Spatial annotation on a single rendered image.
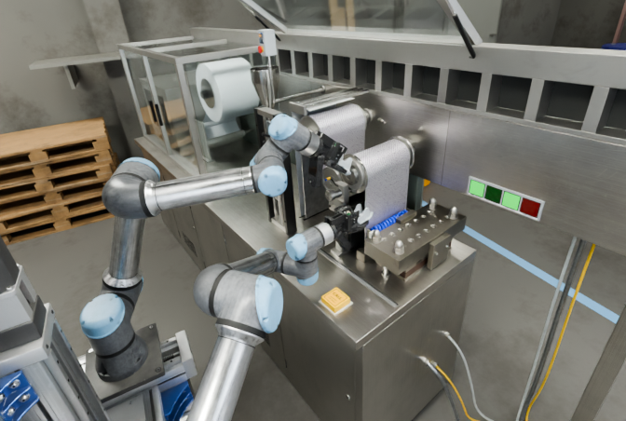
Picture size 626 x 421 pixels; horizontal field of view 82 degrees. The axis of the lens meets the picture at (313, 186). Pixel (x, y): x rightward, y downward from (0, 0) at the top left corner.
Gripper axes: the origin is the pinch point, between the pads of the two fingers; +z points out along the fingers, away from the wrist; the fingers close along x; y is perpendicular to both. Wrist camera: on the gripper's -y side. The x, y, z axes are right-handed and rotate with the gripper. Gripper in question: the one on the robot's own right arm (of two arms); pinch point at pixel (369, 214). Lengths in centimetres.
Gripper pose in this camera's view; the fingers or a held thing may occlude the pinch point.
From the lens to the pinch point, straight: 136.1
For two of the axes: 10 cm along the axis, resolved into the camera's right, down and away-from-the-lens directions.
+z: 7.9, -3.3, 5.2
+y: -0.6, -8.8, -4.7
